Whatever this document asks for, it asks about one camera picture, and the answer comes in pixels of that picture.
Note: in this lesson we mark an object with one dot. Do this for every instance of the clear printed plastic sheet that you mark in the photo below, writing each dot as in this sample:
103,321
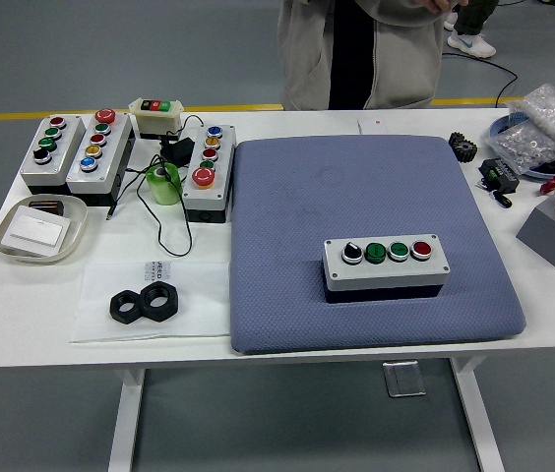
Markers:
199,305

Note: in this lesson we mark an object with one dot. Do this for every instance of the four-control grey button box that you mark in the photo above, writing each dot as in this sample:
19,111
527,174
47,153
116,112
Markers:
381,275

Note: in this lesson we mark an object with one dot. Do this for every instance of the white table leg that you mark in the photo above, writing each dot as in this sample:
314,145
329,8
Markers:
479,423
125,432

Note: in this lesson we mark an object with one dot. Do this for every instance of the black module green terminal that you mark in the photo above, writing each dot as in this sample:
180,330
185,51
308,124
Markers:
501,176

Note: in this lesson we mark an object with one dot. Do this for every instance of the blue-grey padded mat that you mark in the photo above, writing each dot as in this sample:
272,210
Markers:
282,221

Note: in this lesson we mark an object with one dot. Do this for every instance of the black power adapter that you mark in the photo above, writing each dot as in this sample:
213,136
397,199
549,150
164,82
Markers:
179,150

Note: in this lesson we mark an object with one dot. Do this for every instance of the person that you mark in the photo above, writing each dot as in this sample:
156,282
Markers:
395,59
474,45

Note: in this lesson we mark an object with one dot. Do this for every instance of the grey box mushroom button five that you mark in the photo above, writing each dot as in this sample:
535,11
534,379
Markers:
110,157

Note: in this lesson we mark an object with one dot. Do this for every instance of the bubble wrap bag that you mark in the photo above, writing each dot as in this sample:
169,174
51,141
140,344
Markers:
548,113

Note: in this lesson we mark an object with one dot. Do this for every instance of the small black hex nut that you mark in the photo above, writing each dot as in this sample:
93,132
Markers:
116,310

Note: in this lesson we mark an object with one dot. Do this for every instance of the blue plate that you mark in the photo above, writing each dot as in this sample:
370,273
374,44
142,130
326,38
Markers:
497,129

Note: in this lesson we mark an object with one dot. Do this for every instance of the white switch panel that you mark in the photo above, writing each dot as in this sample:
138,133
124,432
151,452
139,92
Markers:
36,228

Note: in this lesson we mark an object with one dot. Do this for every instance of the person's hand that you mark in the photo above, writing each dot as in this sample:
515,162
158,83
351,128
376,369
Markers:
440,5

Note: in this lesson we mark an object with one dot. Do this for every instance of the large black hex nut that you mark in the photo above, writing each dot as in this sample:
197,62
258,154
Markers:
159,313

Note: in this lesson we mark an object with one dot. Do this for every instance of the grey button box black button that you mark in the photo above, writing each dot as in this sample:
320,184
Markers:
63,147

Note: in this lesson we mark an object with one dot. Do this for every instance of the cream three-button switch box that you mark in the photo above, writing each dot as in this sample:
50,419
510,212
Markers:
157,120

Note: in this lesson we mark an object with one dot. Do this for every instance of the grey wedge block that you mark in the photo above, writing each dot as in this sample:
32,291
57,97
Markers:
548,236

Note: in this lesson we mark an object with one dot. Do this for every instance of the metal floor plate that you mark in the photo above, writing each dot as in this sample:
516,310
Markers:
404,381

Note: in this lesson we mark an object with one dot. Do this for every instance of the dark red-brown block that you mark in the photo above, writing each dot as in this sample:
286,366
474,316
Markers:
48,205

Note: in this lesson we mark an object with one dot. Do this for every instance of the black gear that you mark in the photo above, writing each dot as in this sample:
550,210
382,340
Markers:
462,147

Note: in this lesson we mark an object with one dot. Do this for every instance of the white oval tray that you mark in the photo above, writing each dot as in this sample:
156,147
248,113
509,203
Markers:
77,216

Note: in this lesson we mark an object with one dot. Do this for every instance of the grey box mushroom button blue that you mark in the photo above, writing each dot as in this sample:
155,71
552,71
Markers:
208,196

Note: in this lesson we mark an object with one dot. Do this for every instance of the small red clip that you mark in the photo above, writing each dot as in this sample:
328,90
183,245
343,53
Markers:
553,184

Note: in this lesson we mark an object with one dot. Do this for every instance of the green tape roll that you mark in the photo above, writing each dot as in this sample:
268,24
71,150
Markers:
164,192

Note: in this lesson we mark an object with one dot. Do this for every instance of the clear bag of washers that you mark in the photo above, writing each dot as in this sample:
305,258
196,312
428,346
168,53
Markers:
523,147

